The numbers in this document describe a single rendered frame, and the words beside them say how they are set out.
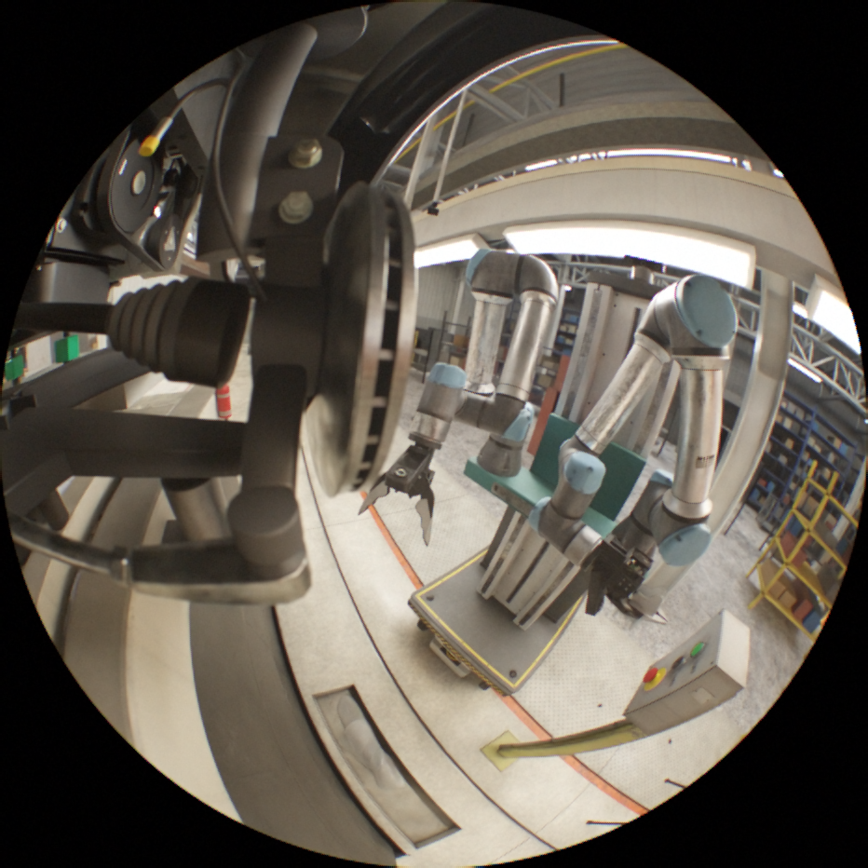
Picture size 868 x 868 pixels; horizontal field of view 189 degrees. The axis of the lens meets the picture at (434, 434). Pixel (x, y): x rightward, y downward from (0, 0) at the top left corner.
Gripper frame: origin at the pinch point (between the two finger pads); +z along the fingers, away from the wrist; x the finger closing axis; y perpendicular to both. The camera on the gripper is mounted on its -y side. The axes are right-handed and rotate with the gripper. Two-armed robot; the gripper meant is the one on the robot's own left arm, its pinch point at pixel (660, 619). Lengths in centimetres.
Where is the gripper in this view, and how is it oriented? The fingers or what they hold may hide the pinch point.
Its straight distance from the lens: 58.6
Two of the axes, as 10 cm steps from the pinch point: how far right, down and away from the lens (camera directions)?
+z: 5.2, 4.3, -7.4
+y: 1.8, -9.0, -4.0
